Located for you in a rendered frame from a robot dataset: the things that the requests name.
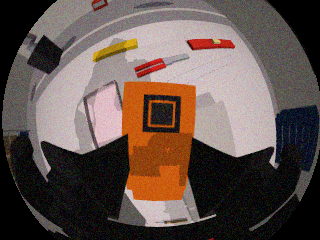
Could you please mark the pink shallow tray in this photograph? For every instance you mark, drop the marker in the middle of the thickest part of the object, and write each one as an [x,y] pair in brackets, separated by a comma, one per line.
[104,113]

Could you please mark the yellow rectangular bar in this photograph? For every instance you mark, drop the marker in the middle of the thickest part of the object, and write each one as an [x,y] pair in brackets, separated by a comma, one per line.
[117,48]

